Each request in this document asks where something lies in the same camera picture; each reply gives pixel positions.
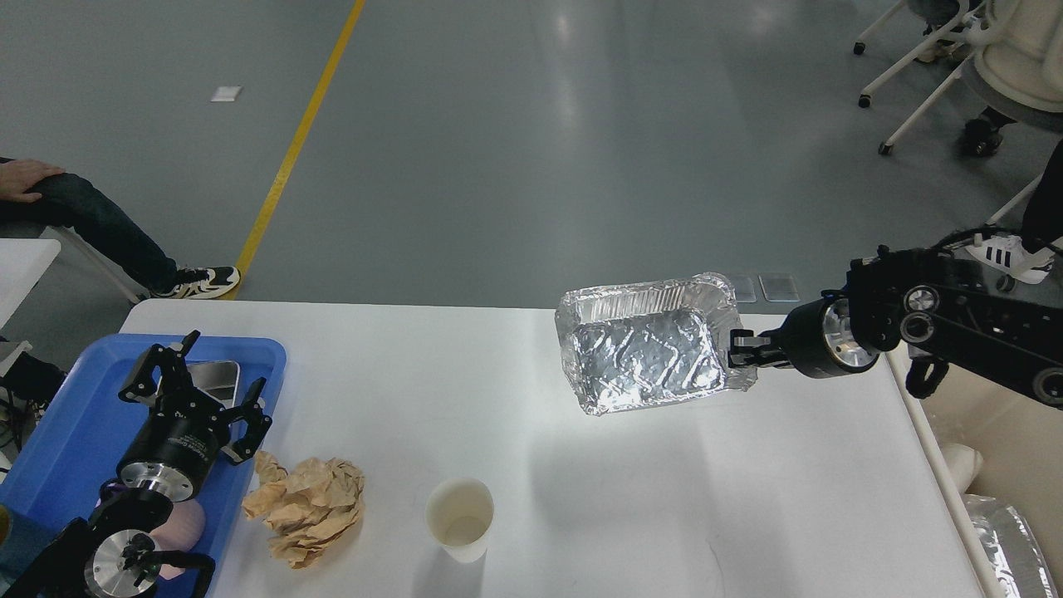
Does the right floor plate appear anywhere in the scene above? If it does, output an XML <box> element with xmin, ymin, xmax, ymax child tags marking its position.
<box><xmin>757</xmin><ymin>272</ymin><xmax>802</xmax><ymax>303</ymax></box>

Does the standing person black trouser leg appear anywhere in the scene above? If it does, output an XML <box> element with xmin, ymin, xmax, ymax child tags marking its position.
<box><xmin>1020</xmin><ymin>165</ymin><xmax>1062</xmax><ymax>254</ymax></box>

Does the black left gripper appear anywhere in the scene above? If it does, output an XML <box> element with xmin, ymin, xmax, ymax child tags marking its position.
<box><xmin>116</xmin><ymin>330</ymin><xmax>272</xmax><ymax>503</ymax></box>

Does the seated person dark jeans leg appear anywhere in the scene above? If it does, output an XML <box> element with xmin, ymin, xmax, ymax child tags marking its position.
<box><xmin>2</xmin><ymin>173</ymin><xmax>179</xmax><ymax>292</ymax></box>

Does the crumpled brown paper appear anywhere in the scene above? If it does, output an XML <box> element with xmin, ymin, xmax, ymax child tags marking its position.
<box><xmin>242</xmin><ymin>450</ymin><xmax>365</xmax><ymax>569</ymax></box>

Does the floor plate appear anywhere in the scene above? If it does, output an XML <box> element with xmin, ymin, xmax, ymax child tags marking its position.
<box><xmin>728</xmin><ymin>275</ymin><xmax>758</xmax><ymax>304</ymax></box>
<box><xmin>757</xmin><ymin>272</ymin><xmax>802</xmax><ymax>303</ymax></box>

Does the grey chair left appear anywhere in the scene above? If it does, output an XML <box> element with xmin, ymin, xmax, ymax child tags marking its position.
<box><xmin>1</xmin><ymin>221</ymin><xmax>148</xmax><ymax>306</ymax></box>

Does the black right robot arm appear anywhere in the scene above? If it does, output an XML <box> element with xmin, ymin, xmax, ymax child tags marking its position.
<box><xmin>727</xmin><ymin>226</ymin><xmax>1062</xmax><ymax>409</ymax></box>

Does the white striped sneaker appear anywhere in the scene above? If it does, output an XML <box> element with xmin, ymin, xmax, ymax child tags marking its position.
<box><xmin>965</xmin><ymin>235</ymin><xmax>1053</xmax><ymax>285</ymax></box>

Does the aluminium foil tray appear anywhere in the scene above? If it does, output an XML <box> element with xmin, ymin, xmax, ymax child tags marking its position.
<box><xmin>555</xmin><ymin>272</ymin><xmax>758</xmax><ymax>416</ymax></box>

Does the stainless steel rectangular tin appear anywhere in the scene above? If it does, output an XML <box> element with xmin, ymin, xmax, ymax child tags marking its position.
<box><xmin>187</xmin><ymin>360</ymin><xmax>242</xmax><ymax>409</ymax></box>

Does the white office chair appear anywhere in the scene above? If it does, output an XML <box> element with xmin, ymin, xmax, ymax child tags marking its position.
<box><xmin>858</xmin><ymin>1</ymin><xmax>1062</xmax><ymax>155</ymax></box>

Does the left floor plate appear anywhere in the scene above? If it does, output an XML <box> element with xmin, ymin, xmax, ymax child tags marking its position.
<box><xmin>728</xmin><ymin>275</ymin><xmax>758</xmax><ymax>304</ymax></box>

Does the cream plastic bin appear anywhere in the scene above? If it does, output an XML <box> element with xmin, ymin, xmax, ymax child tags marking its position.
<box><xmin>885</xmin><ymin>346</ymin><xmax>1062</xmax><ymax>597</ymax></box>

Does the white floor tag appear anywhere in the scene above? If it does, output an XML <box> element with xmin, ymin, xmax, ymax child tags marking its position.
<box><xmin>209</xmin><ymin>85</ymin><xmax>242</xmax><ymax>103</ymax></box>

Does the black white beige sneaker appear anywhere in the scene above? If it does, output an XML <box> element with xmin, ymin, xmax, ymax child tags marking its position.
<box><xmin>149</xmin><ymin>266</ymin><xmax>242</xmax><ymax>300</ymax></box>

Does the white side table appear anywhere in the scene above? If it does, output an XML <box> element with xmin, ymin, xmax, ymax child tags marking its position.
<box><xmin>1</xmin><ymin>238</ymin><xmax>61</xmax><ymax>328</ymax></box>

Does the seated person hand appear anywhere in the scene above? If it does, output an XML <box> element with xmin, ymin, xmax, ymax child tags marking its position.
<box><xmin>1</xmin><ymin>159</ymin><xmax>66</xmax><ymax>203</ymax></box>

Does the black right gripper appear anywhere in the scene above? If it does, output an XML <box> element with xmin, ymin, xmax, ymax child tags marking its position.
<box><xmin>728</xmin><ymin>297</ymin><xmax>879</xmax><ymax>379</ymax></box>

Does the white paper cup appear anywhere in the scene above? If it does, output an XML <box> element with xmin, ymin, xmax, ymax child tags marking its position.
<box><xmin>425</xmin><ymin>477</ymin><xmax>495</xmax><ymax>564</ymax></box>

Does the pink ribbed mug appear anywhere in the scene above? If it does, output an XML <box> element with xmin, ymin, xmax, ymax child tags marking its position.
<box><xmin>98</xmin><ymin>486</ymin><xmax>207</xmax><ymax>581</ymax></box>

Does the blue plastic tray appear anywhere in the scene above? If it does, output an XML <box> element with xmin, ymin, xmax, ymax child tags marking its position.
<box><xmin>0</xmin><ymin>335</ymin><xmax>287</xmax><ymax>598</ymax></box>

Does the foil tray in bin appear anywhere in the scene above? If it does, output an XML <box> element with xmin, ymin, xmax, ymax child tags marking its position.
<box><xmin>962</xmin><ymin>493</ymin><xmax>1060</xmax><ymax>597</ymax></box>

